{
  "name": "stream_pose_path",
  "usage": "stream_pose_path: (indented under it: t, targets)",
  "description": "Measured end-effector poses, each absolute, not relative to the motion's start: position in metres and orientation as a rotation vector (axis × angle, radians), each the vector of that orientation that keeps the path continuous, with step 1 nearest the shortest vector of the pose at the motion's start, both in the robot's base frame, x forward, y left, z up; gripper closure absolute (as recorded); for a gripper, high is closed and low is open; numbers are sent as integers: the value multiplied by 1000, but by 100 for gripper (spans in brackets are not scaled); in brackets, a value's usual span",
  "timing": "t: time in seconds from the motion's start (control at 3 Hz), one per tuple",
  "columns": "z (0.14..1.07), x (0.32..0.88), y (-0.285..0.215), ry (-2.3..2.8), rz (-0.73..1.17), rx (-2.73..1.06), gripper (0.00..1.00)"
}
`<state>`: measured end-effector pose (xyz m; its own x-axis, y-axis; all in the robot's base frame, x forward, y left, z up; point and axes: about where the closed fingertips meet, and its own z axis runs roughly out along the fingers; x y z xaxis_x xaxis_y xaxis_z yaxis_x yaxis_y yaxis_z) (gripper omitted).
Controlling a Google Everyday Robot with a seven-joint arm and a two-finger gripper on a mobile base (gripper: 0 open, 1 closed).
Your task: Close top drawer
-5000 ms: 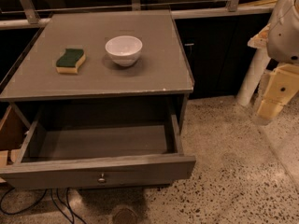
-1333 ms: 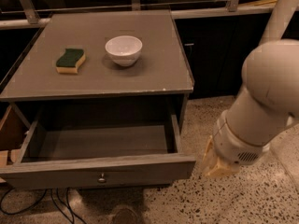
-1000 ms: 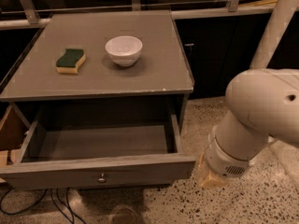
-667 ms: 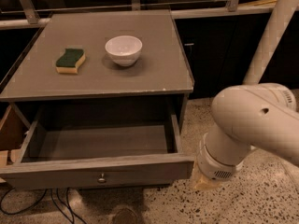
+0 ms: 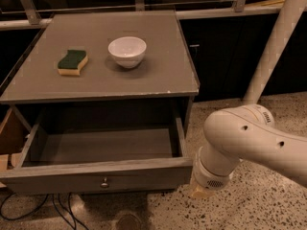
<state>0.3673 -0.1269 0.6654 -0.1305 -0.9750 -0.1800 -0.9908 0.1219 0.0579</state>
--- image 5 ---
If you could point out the round floor drain cover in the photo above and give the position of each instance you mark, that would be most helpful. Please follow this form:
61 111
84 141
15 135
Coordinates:
128 221

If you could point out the metal drawer knob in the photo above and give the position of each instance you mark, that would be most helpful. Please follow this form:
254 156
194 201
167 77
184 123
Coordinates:
104 184

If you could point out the grey top drawer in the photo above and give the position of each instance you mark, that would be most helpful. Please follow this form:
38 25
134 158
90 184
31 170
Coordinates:
147 157

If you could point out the green and yellow sponge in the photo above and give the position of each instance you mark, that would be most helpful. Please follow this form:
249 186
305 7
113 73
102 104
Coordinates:
73 63

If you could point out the grey wooden drawer cabinet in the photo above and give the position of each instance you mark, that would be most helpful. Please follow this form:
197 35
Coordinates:
105 95

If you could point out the white ceramic bowl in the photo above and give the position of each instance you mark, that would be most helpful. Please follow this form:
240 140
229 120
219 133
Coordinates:
127 51

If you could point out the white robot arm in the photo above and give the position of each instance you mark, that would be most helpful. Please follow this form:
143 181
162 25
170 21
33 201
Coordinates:
247 132

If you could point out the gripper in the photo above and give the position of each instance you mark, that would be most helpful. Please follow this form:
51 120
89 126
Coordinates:
209 177

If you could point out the metal railing frame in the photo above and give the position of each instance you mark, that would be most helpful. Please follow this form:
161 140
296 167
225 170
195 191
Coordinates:
137 4

